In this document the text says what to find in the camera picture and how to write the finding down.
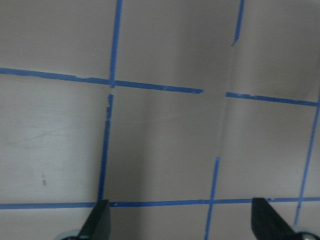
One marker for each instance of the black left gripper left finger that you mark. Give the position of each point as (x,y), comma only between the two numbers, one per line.
(98,224)

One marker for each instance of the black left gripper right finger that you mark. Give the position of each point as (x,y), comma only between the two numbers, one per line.
(266,223)

